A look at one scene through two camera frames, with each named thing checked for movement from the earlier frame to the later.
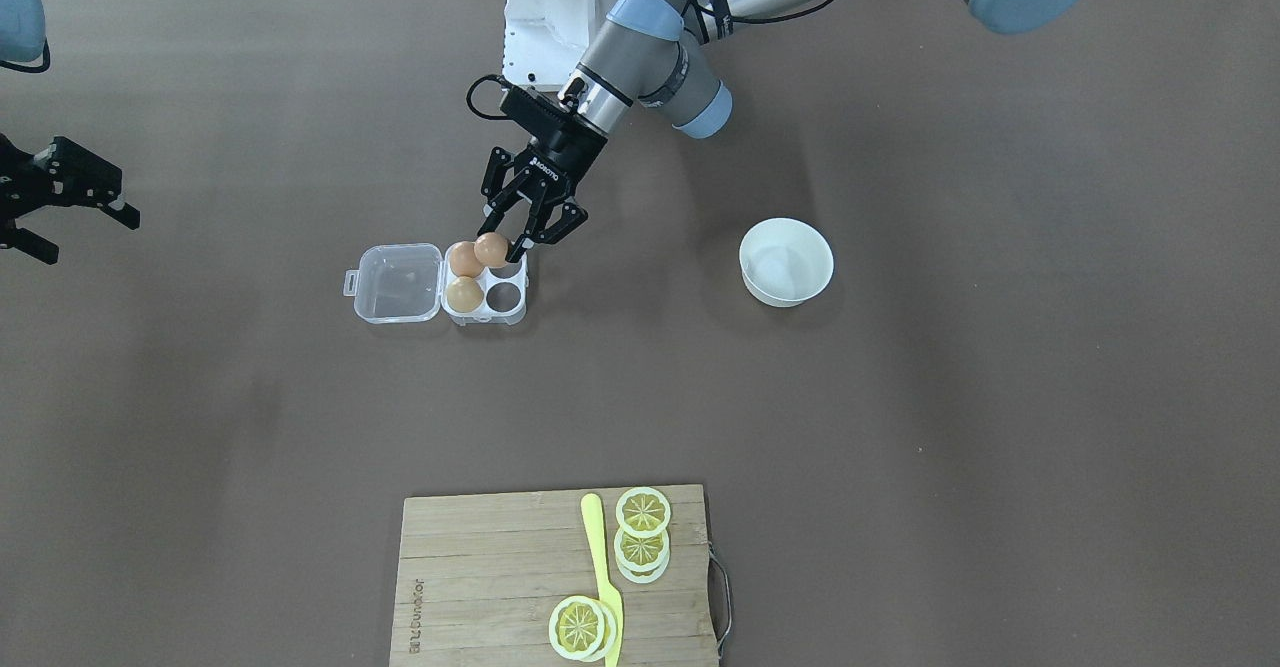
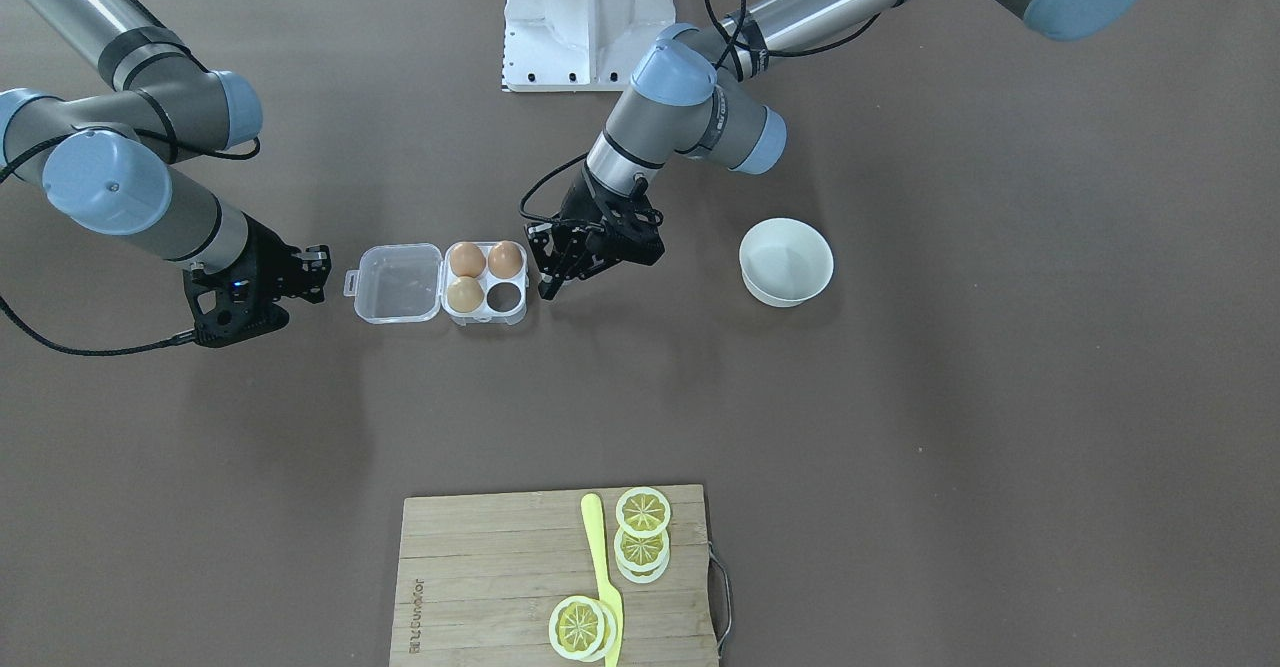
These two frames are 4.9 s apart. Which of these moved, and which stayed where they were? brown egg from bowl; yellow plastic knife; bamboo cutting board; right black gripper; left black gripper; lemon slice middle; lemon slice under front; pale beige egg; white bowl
Moved: left black gripper; brown egg from bowl; right black gripper
Stayed: bamboo cutting board; yellow plastic knife; lemon slice middle; white bowl; lemon slice under front; pale beige egg
